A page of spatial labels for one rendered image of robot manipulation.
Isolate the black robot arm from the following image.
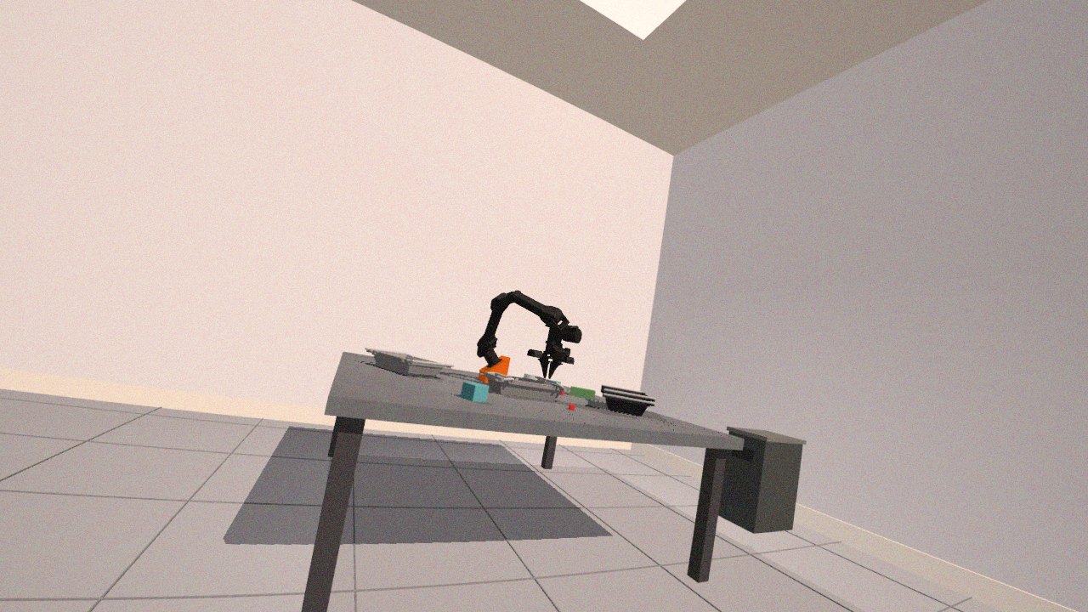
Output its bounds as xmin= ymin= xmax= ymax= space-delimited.
xmin=477 ymin=290 xmax=582 ymax=367

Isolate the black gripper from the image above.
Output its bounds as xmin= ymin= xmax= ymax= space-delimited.
xmin=527 ymin=338 xmax=574 ymax=379

